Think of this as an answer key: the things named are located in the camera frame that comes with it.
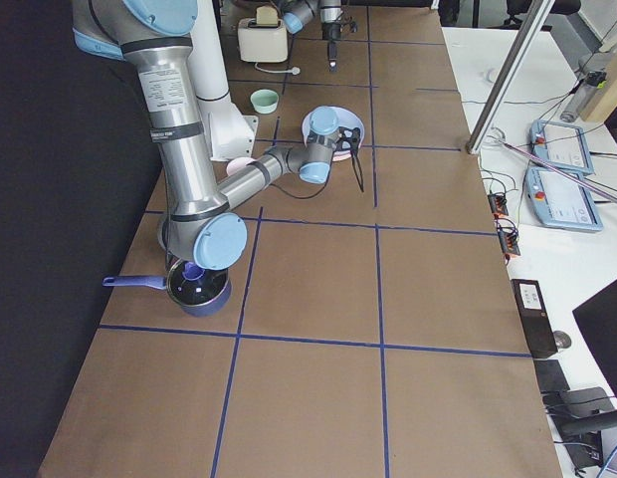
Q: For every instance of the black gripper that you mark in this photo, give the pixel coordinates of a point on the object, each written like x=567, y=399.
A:
x=331, y=32

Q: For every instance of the blue plate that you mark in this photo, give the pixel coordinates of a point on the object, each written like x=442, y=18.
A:
x=345, y=117

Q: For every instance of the pink plate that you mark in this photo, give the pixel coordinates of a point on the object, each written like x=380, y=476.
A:
x=343, y=155

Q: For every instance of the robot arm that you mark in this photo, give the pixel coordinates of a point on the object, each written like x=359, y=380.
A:
x=175, y=48
x=296, y=14

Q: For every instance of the cream toaster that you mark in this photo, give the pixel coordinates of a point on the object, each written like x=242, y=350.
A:
x=262, y=43

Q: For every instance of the toast slice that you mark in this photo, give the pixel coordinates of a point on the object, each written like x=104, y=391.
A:
x=267, y=16

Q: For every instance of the green bowl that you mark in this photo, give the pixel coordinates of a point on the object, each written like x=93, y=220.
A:
x=264, y=101

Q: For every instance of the pink bowl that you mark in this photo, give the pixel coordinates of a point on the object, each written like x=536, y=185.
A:
x=236, y=164

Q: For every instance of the far teach pendant tablet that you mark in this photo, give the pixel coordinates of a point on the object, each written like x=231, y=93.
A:
x=561, y=144

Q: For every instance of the teach pendant tablet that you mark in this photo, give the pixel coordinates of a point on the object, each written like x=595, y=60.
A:
x=561, y=144
x=560, y=203

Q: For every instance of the grey water bottle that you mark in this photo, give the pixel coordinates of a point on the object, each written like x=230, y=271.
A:
x=585, y=91

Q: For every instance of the orange connector block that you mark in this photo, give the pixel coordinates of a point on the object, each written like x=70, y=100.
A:
x=506, y=229

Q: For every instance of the near teach pendant tablet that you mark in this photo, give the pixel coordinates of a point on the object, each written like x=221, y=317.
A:
x=560, y=203

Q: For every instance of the dark blue pot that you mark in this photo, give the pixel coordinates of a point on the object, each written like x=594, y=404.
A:
x=197, y=291

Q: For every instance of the black box with label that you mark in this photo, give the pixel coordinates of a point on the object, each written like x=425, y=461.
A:
x=534, y=319

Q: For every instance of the black monitor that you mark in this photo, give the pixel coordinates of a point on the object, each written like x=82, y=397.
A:
x=596, y=319

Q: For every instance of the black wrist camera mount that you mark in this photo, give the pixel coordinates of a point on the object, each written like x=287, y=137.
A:
x=349, y=139

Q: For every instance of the white mounting post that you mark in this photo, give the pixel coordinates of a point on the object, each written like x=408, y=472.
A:
x=229, y=133

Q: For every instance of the aluminium frame post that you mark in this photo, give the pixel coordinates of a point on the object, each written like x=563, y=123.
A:
x=536, y=16

